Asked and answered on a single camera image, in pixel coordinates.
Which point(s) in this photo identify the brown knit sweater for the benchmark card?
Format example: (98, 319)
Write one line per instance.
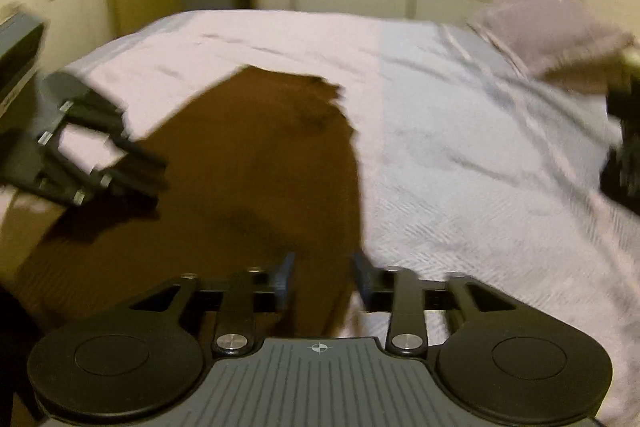
(250, 182)

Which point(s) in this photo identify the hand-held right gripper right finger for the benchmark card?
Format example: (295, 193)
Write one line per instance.
(365, 282)

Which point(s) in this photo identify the black folded garment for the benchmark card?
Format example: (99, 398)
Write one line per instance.
(622, 147)

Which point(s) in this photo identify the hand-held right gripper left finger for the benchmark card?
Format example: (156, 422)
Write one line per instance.
(282, 282)

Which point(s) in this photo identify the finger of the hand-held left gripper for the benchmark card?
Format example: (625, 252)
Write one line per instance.
(60, 172)
(100, 109)

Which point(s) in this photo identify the pink and grey striped blanket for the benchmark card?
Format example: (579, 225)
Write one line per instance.
(450, 157)

